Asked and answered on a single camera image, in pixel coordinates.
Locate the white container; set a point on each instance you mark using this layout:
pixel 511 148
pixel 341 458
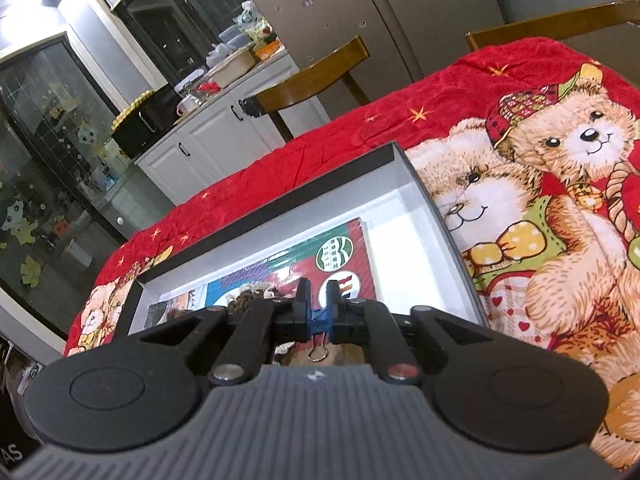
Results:
pixel 115 157

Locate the black printed bag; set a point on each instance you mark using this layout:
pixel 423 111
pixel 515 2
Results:
pixel 10 435

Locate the dark box with white interior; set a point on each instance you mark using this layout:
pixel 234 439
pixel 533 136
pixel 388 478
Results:
pixel 400 200

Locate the white mug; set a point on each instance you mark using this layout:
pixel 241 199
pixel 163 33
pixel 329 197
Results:
pixel 186 106

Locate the red packet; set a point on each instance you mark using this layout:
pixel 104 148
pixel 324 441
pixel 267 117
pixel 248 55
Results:
pixel 207 87

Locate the wooden chair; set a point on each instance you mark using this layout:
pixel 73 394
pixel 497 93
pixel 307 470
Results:
pixel 310 80
pixel 550 25

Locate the green and white plastic bag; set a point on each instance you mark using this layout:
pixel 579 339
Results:
pixel 252 22

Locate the orange packet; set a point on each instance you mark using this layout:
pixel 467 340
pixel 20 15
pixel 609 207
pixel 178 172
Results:
pixel 269 50

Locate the glass sliding door with stickers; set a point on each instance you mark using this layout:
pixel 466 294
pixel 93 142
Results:
pixel 30 135

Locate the silver refrigerator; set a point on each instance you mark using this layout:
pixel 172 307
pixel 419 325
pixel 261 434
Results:
pixel 400 10

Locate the white kitchen cabinet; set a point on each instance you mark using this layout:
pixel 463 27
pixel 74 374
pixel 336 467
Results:
pixel 210 140

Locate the red bear printed blanket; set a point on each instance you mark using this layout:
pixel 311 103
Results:
pixel 550 260

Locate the black microwave oven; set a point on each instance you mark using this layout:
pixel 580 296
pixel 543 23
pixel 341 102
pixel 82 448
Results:
pixel 140 125

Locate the row of yellow objects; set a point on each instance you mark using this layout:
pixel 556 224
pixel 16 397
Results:
pixel 131 107

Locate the colourful printed book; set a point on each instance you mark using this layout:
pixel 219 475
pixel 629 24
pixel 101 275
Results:
pixel 300 265

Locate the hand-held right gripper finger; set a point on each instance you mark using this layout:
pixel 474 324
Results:
pixel 326 321
pixel 314 321

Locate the beige plastic basin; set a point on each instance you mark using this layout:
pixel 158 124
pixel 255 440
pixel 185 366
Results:
pixel 232 67

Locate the clear plastic container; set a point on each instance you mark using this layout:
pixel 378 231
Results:
pixel 191 84

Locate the white bin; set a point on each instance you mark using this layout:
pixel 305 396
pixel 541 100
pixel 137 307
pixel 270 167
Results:
pixel 79 252

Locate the dark kitchen window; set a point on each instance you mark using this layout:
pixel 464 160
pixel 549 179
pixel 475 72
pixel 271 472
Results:
pixel 165 15

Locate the light grey low cabinet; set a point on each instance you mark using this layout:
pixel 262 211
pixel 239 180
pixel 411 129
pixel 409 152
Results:
pixel 140 195

